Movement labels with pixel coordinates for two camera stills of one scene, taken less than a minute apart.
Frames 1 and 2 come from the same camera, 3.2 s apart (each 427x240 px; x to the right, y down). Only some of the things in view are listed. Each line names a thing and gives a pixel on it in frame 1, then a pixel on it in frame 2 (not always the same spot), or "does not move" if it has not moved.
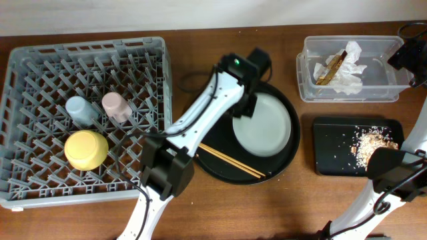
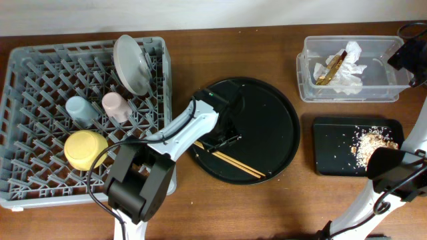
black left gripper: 245,109 to 225,139
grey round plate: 268,130 to 132,65
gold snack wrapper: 332,69 does not move
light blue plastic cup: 82,110 does not move
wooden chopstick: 229,162 does not move
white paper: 345,79 does not move
